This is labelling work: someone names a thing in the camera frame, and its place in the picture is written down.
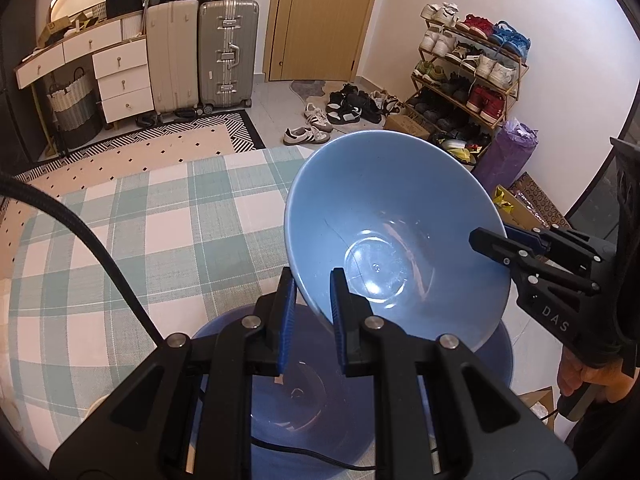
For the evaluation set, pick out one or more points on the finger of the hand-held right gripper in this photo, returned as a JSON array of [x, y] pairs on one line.
[[500, 250], [522, 236]]

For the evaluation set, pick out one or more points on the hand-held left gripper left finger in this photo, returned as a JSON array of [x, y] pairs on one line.
[[287, 320]]

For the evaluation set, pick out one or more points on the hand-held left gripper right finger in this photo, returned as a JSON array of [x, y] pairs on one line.
[[337, 320]]

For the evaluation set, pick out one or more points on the blue bowl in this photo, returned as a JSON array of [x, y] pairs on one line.
[[310, 400], [380, 200]]

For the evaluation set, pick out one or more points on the person's right hand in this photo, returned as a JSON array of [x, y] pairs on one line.
[[570, 375]]

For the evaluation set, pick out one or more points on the patterned gift bag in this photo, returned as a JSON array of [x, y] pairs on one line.
[[540, 200]]

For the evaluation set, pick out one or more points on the yellow bag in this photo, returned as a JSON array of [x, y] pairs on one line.
[[504, 200]]

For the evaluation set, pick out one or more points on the purple rolled mat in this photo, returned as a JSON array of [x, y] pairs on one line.
[[507, 155]]

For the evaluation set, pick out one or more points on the gold shoe rack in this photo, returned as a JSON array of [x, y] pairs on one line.
[[521, 71]]

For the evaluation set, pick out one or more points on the teal checked tablecloth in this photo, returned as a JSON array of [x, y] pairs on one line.
[[125, 240]]

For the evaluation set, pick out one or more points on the scattered dark shoes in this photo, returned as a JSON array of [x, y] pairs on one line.
[[350, 105]]

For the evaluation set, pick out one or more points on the rows of assorted sneakers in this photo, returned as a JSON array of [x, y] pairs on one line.
[[480, 25]]

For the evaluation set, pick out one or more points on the dotted rug with striped border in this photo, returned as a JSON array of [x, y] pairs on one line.
[[150, 150]]

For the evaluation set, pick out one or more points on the grey door mat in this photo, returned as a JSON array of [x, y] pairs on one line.
[[307, 91]]

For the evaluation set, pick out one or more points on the silver suitcase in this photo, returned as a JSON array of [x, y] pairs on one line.
[[227, 50]]

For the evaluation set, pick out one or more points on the beige suitcase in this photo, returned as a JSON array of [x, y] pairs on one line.
[[172, 55]]

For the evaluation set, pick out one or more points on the wooden door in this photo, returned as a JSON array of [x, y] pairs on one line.
[[320, 15]]

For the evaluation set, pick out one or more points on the woven laundry basket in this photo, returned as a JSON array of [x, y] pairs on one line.
[[75, 110]]

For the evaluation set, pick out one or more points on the white dressing table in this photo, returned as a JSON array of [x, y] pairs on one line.
[[120, 70]]

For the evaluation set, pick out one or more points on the open cardboard box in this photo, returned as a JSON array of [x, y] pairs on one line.
[[52, 30]]

